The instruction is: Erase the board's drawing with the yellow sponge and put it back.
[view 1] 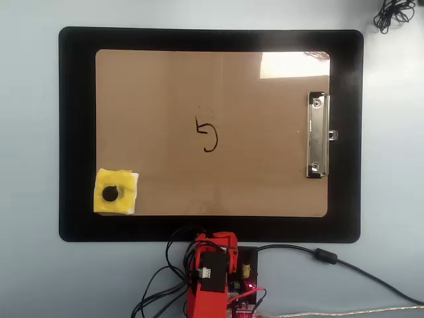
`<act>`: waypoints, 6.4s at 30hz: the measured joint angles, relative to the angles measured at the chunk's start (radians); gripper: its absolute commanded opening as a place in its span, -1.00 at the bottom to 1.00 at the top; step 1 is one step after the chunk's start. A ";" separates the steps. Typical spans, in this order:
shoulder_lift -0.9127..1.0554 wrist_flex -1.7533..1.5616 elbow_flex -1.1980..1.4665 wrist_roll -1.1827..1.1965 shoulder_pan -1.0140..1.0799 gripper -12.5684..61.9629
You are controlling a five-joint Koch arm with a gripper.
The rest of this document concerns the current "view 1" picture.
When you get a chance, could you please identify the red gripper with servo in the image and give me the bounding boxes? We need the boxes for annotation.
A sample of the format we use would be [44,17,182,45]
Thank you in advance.
[193,232,240,274]

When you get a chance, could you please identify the brown clipboard board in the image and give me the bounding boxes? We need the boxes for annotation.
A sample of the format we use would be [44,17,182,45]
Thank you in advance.
[95,49,331,219]

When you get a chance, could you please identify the silver metal clipboard clip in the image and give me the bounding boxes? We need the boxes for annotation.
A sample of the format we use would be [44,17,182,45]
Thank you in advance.
[305,91,339,180]

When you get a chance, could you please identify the silver braided USB cable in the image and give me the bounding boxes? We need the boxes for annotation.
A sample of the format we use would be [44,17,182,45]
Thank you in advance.
[260,305,424,318]

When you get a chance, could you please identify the black rectangular mat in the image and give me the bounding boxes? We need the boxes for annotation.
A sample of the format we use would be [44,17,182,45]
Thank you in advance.
[58,26,364,243]

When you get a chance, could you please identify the tangled thin black cable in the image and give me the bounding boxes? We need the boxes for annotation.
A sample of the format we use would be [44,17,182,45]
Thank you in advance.
[373,0,417,35]

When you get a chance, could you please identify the thin red wire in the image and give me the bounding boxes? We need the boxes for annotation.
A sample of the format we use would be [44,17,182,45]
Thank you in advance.
[227,286,268,313]

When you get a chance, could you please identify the black servo cable bundle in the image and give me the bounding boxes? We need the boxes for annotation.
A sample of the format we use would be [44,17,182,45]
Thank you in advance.
[131,225,208,318]

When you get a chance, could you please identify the black marker scribble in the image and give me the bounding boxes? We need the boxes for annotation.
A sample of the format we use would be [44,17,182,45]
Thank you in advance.
[194,115,220,154]

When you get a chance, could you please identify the black controller board base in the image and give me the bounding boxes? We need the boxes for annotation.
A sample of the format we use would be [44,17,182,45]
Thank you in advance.
[227,246,260,318]

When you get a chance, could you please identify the black power cable with ferrite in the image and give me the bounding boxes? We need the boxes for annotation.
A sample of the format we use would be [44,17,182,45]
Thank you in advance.
[256,244,424,306]

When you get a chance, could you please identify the yellow sponge with black knob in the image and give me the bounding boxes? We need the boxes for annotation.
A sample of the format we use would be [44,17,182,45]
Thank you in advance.
[93,168,140,215]

